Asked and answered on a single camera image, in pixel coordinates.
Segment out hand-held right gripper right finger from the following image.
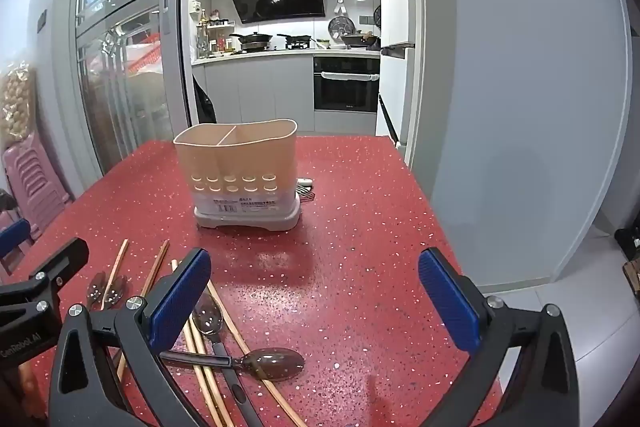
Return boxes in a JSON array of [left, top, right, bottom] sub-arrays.
[[418, 248, 598, 427]]

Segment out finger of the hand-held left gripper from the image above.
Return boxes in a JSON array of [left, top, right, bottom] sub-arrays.
[[0, 237, 91, 334], [0, 219, 32, 259]]

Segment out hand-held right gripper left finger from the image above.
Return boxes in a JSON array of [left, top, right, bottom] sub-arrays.
[[47, 248, 212, 427]]

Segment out dark translucent spoon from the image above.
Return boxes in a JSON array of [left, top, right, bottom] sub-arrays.
[[86, 271, 108, 310], [192, 291, 265, 427], [106, 275, 129, 306]]

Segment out plain wooden chopstick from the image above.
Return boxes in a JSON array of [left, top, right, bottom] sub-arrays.
[[116, 240, 170, 380], [101, 239, 130, 309], [206, 281, 303, 427]]

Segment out yellow patterned chopstick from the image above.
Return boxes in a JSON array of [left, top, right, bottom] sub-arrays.
[[171, 259, 224, 427]]

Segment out black chopstick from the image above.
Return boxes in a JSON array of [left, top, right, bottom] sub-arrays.
[[159, 347, 306, 383]]

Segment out beige plastic cutlery holder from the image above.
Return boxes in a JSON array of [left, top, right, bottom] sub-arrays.
[[173, 119, 302, 233]]

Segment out single pink plastic stool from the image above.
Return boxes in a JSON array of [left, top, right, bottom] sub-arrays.
[[0, 207, 40, 278]]

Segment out stack of pink plastic stools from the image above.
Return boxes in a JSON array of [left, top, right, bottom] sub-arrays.
[[1, 134, 74, 242]]

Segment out clear bag of pale balls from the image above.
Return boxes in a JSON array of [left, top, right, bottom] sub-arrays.
[[0, 59, 39, 154]]

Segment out brown wooden crate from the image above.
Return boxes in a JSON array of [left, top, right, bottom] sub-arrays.
[[622, 256, 640, 294]]

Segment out dark bundle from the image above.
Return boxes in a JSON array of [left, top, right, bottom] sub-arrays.
[[614, 216, 640, 251]]

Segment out black hanging bag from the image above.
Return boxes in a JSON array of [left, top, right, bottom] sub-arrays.
[[192, 67, 219, 124]]

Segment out grey kitchen base cabinets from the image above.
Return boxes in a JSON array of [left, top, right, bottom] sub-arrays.
[[191, 54, 316, 136]]

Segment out red plastic basket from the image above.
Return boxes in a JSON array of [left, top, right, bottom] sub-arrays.
[[122, 41, 164, 74]]

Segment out sliding glass door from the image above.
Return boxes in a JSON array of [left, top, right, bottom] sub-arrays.
[[52, 0, 197, 188]]

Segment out black built-in oven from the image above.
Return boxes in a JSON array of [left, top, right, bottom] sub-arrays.
[[313, 56, 381, 112]]

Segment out spice rack with bottles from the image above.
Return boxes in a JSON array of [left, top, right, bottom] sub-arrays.
[[192, 0, 239, 58]]

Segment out black wok with lid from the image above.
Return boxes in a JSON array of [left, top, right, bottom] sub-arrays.
[[228, 31, 275, 53]]

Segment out dark wok with food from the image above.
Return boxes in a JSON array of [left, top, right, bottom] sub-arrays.
[[341, 31, 381, 48]]

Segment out black frying pan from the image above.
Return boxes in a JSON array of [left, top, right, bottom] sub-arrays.
[[276, 33, 314, 50]]

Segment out round metal steamer rack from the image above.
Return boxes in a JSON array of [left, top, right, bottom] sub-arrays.
[[327, 16, 356, 40]]

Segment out white refrigerator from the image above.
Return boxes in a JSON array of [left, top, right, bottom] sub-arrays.
[[378, 0, 427, 148]]

